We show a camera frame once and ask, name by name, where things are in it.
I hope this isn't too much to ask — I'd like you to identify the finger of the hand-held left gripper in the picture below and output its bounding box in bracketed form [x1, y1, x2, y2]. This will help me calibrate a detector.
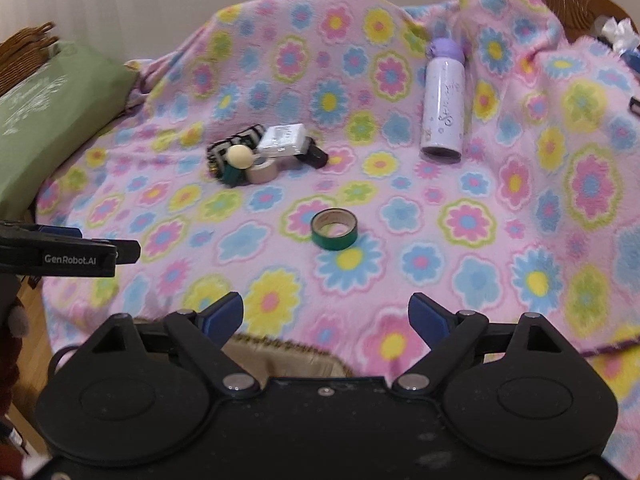
[0, 219, 84, 242]
[115, 240, 142, 266]

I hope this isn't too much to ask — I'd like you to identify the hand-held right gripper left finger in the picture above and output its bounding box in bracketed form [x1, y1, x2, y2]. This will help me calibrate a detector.
[75, 291, 261, 398]

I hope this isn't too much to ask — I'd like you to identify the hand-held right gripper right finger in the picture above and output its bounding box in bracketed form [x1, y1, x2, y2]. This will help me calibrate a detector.
[391, 292, 590, 398]

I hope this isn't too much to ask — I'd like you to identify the lined woven basket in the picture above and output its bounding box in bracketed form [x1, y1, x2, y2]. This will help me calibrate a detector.
[50, 331, 354, 381]

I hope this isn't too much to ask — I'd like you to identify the black white patterned cloth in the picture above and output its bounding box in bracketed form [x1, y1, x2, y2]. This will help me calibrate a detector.
[207, 124, 267, 181]

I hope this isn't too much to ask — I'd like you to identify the cream ball green toy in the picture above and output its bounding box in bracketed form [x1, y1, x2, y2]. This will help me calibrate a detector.
[221, 144, 257, 187]

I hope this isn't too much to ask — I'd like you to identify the small black object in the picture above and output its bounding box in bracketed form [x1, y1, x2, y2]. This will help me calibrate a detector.
[299, 146, 330, 169]

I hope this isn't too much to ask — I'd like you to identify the white plastic packet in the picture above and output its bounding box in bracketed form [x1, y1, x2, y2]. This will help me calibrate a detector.
[256, 123, 309, 158]

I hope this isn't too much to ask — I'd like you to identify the pink floral fleece blanket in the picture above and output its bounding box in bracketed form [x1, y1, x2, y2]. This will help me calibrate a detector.
[35, 0, 640, 411]

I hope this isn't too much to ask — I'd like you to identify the green embroidered pillow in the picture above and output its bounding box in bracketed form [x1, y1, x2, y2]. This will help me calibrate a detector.
[0, 41, 140, 223]

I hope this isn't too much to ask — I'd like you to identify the green tape roll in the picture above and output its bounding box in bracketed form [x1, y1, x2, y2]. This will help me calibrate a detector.
[310, 208, 359, 251]

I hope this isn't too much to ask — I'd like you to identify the beige tape roll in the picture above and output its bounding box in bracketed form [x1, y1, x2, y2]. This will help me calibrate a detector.
[246, 157, 279, 185]

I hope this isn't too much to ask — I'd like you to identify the brown wicker basket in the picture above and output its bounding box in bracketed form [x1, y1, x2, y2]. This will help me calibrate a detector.
[0, 21, 60, 97]

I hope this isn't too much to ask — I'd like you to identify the purple white bottle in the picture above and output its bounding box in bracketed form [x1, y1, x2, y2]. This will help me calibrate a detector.
[420, 37, 476, 164]

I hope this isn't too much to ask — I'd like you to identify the white tissue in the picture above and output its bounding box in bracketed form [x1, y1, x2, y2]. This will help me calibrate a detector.
[601, 17, 640, 54]

